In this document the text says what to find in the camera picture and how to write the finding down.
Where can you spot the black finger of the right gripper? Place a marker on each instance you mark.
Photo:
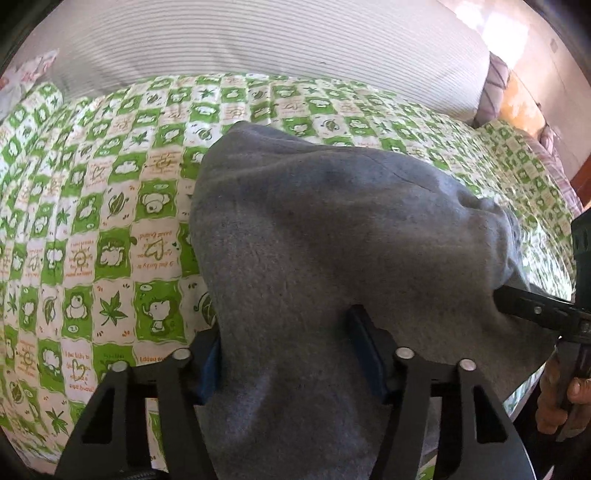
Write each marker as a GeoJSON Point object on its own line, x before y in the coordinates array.
{"type": "Point", "coordinates": [547, 312]}

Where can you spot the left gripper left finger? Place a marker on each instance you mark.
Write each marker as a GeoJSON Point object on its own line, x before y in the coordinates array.
{"type": "Point", "coordinates": [110, 438]}

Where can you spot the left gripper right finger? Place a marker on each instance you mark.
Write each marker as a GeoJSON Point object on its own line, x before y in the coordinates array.
{"type": "Point", "coordinates": [477, 439]}

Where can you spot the grey pants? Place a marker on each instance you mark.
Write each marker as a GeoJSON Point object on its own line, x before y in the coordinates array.
{"type": "Point", "coordinates": [288, 235]}

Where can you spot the pink striped blanket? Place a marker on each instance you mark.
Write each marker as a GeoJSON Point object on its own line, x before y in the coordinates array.
{"type": "Point", "coordinates": [544, 146]}

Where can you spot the orange pillow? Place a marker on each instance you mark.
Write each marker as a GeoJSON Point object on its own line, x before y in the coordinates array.
{"type": "Point", "coordinates": [520, 109]}

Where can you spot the green patterned bed sheet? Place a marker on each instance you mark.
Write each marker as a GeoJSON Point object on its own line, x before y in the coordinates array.
{"type": "Point", "coordinates": [96, 264]}

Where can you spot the white striped headboard cushion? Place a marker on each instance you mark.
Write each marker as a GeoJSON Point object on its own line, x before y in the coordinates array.
{"type": "Point", "coordinates": [418, 49]}

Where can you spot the floral pillow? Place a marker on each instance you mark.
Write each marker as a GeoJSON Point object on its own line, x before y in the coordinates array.
{"type": "Point", "coordinates": [16, 82]}

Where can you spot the wooden door frame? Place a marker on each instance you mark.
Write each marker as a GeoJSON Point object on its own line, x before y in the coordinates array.
{"type": "Point", "coordinates": [581, 183]}

